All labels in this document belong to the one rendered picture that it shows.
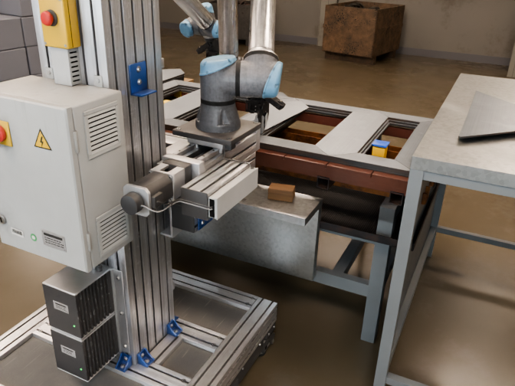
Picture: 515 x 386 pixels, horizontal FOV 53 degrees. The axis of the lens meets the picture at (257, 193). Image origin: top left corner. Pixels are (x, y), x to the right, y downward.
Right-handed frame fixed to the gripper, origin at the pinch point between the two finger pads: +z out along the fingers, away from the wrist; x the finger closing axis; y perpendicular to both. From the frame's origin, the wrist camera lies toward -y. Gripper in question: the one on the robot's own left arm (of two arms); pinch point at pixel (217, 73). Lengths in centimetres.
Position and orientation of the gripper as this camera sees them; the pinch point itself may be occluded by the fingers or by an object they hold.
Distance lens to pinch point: 268.6
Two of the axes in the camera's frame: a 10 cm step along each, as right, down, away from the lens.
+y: 7.6, 3.1, -5.7
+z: 1.7, 7.6, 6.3
